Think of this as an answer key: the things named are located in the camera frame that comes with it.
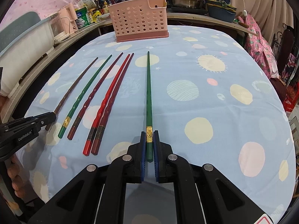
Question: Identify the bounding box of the white dish drainer tub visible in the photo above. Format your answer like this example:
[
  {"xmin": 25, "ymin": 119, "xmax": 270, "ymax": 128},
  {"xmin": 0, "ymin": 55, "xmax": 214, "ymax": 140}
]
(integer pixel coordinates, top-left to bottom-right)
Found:
[{"xmin": 0, "ymin": 20, "xmax": 56, "ymax": 97}]

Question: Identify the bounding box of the person's left hand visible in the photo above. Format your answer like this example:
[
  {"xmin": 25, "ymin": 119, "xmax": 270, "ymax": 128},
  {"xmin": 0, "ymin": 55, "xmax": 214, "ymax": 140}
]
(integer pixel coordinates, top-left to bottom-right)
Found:
[{"xmin": 7, "ymin": 155, "xmax": 25, "ymax": 201}]

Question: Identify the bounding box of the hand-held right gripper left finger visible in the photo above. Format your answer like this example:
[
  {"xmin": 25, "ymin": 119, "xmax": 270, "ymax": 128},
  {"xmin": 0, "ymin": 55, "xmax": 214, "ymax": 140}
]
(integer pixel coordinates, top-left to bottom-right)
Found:
[{"xmin": 28, "ymin": 131, "xmax": 147, "ymax": 224}]

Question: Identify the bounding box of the maroon chopstick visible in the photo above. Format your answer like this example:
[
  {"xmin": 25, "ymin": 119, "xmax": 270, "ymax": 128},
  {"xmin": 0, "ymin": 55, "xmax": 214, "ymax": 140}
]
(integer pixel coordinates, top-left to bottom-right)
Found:
[
  {"xmin": 91, "ymin": 53, "xmax": 135, "ymax": 155},
  {"xmin": 67, "ymin": 52, "xmax": 124, "ymax": 141}
]

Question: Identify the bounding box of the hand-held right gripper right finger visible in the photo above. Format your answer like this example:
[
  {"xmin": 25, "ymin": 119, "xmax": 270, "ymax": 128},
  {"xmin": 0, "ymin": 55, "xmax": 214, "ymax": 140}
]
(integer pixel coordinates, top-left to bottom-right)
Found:
[{"xmin": 152, "ymin": 131, "xmax": 267, "ymax": 224}]

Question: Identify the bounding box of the blue basin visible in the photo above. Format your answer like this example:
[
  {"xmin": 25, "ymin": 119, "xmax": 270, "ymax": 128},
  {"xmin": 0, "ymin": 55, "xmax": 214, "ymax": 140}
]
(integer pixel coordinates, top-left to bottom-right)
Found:
[{"xmin": 206, "ymin": 3, "xmax": 236, "ymax": 23}]

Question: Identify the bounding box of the pink perforated utensil holder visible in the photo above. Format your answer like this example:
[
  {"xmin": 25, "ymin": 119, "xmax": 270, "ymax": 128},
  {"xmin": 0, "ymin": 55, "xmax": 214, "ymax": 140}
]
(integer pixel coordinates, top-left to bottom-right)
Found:
[{"xmin": 108, "ymin": 0, "xmax": 169, "ymax": 43}]

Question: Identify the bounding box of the bright red chopstick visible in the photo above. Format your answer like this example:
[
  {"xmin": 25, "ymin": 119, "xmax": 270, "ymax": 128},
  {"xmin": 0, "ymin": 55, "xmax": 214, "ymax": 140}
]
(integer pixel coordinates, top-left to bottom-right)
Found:
[{"xmin": 83, "ymin": 54, "xmax": 130, "ymax": 156}]

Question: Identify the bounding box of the brown chopstick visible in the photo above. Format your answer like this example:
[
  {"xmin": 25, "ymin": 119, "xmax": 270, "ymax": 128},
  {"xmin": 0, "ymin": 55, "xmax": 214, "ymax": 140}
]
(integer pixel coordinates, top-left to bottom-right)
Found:
[{"xmin": 45, "ymin": 57, "xmax": 99, "ymax": 131}]

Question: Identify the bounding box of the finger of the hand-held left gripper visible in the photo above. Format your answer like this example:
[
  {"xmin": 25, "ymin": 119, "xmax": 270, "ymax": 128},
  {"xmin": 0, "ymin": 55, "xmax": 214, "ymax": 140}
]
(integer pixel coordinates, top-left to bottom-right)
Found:
[
  {"xmin": 35, "ymin": 120, "xmax": 56, "ymax": 133},
  {"xmin": 3, "ymin": 111, "xmax": 57, "ymax": 125}
]

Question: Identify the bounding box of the blue dotted tablecloth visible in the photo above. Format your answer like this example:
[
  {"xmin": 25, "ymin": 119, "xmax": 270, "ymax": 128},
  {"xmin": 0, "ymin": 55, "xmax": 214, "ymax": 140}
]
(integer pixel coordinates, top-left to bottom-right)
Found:
[{"xmin": 23, "ymin": 24, "xmax": 298, "ymax": 218}]

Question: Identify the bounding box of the yellow packet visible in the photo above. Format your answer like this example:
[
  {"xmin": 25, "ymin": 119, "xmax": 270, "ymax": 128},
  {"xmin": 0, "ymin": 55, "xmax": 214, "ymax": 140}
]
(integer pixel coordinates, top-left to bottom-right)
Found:
[{"xmin": 90, "ymin": 8, "xmax": 103, "ymax": 23}]

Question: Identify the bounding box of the pink floral cloth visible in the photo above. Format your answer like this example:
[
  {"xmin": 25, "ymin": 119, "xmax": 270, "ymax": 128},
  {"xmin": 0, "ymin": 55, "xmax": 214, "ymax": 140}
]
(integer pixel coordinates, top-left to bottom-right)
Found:
[{"xmin": 244, "ymin": 14, "xmax": 281, "ymax": 78}]

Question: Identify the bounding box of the teal perforated lid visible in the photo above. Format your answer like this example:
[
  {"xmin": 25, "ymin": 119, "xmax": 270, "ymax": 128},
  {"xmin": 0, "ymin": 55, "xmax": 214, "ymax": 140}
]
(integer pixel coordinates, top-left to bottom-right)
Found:
[{"xmin": 0, "ymin": 12, "xmax": 41, "ymax": 52}]

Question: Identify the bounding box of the pink kitchen appliance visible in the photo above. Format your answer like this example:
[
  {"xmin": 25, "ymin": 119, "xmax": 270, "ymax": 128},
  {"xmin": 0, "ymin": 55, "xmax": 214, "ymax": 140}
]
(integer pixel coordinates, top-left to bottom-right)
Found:
[{"xmin": 55, "ymin": 3, "xmax": 79, "ymax": 41}]

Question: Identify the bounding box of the dark metal chair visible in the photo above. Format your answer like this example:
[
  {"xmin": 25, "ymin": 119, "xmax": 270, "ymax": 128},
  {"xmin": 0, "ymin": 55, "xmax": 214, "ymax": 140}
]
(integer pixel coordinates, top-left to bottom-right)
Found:
[{"xmin": 272, "ymin": 29, "xmax": 295, "ymax": 75}]

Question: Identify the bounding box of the red plastic stool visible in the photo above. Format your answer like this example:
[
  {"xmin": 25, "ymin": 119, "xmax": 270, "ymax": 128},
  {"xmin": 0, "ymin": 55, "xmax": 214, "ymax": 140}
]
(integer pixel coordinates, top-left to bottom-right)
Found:
[{"xmin": 283, "ymin": 93, "xmax": 299, "ymax": 113}]

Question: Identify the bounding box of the brown sauce bottle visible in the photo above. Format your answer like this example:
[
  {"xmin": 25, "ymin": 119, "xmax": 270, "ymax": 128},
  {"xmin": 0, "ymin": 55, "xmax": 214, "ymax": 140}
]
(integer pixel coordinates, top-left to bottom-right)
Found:
[{"xmin": 101, "ymin": 0, "xmax": 110, "ymax": 15}]

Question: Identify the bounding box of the green chopstick gold band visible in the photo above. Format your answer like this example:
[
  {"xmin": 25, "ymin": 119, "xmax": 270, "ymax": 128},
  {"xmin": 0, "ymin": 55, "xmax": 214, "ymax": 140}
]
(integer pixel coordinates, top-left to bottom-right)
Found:
[{"xmin": 145, "ymin": 51, "xmax": 155, "ymax": 163}]

